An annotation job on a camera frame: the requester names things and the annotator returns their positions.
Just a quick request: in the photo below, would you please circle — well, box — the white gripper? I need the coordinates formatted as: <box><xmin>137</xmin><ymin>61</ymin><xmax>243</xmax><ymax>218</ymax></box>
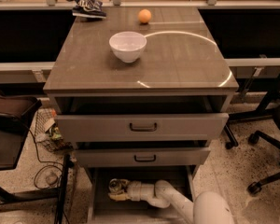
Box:
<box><xmin>108</xmin><ymin>179</ymin><xmax>142</xmax><ymax>202</ymax></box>

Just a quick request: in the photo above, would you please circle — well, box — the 7up soda can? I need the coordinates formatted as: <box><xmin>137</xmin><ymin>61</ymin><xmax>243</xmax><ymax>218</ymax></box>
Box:
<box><xmin>108</xmin><ymin>178</ymin><xmax>127</xmax><ymax>193</ymax></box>

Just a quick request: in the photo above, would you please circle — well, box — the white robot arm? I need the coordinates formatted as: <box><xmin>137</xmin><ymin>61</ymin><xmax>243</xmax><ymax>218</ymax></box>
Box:
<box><xmin>108</xmin><ymin>178</ymin><xmax>235</xmax><ymax>224</ymax></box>

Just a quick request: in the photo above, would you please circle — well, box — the open bottom drawer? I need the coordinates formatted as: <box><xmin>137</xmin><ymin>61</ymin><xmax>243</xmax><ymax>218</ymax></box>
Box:
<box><xmin>88</xmin><ymin>166</ymin><xmax>196</xmax><ymax>224</ymax></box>

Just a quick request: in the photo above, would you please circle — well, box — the grey drawer cabinet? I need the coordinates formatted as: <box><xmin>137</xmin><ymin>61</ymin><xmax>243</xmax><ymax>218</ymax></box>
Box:
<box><xmin>42</xmin><ymin>6</ymin><xmax>240</xmax><ymax>224</ymax></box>

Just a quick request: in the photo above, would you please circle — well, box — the black side table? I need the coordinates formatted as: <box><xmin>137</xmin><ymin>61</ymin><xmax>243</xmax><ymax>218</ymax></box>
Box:
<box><xmin>0</xmin><ymin>91</ymin><xmax>72</xmax><ymax>224</ymax></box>

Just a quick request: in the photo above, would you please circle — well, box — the white ceramic bowl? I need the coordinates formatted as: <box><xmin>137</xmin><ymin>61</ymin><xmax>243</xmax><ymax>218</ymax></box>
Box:
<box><xmin>109</xmin><ymin>31</ymin><xmax>147</xmax><ymax>63</ymax></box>

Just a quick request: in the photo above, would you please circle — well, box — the orange fruit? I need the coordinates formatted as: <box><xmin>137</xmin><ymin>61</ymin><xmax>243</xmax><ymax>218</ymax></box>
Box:
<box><xmin>138</xmin><ymin>9</ymin><xmax>152</xmax><ymax>24</ymax></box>

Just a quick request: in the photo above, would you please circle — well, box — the black office chair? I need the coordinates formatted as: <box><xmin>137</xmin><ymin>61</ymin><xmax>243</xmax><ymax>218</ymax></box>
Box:
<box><xmin>246</xmin><ymin>100</ymin><xmax>280</xmax><ymax>196</ymax></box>

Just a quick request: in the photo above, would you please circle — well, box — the dark chip bag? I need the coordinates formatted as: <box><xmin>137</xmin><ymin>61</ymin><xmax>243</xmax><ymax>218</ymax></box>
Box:
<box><xmin>66</xmin><ymin>0</ymin><xmax>106</xmax><ymax>19</ymax></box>

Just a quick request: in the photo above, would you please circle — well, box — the middle drawer with handle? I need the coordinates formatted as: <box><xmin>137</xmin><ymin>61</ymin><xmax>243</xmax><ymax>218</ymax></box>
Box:
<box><xmin>74</xmin><ymin>147</ymin><xmax>210</xmax><ymax>167</ymax></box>

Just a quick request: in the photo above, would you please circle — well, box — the drawer with handle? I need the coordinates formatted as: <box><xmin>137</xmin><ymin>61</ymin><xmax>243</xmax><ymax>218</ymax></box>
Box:
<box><xmin>56</xmin><ymin>113</ymin><xmax>229</xmax><ymax>142</ymax></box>
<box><xmin>74</xmin><ymin>147</ymin><xmax>210</xmax><ymax>167</ymax></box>

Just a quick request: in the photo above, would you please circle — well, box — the top drawer with handle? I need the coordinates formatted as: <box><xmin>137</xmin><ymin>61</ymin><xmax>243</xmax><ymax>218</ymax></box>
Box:
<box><xmin>56</xmin><ymin>113</ymin><xmax>229</xmax><ymax>142</ymax></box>

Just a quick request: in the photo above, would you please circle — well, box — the black floor cable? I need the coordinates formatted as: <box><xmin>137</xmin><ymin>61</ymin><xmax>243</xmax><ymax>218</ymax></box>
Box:
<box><xmin>27</xmin><ymin>128</ymin><xmax>66</xmax><ymax>190</ymax></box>

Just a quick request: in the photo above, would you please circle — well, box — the wire basket with items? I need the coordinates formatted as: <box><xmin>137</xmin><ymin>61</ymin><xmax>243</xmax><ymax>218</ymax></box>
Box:
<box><xmin>35</xmin><ymin>108</ymin><xmax>72</xmax><ymax>152</ymax></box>

